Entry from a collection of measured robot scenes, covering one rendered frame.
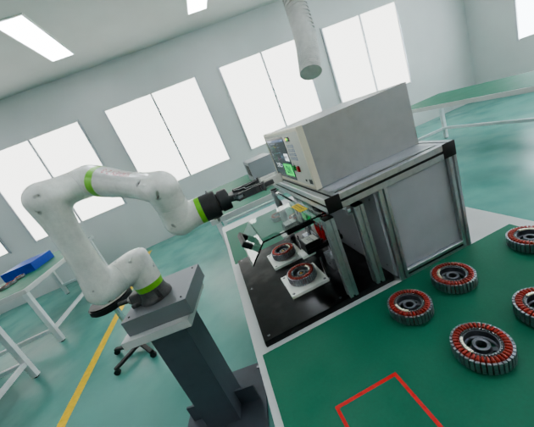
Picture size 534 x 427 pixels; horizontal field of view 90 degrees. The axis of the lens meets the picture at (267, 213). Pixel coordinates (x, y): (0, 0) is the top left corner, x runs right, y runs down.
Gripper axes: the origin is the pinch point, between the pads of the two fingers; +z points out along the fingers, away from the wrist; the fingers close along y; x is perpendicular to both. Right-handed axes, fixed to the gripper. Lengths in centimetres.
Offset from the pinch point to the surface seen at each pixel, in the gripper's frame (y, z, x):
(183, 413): -46, -93, -118
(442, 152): 26, 46, -8
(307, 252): 7.2, 1.1, -28.5
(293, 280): 7.1, -7.4, -36.4
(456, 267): 35, 35, -39
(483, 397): 62, 10, -43
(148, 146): -468, -102, 62
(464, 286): 41, 30, -40
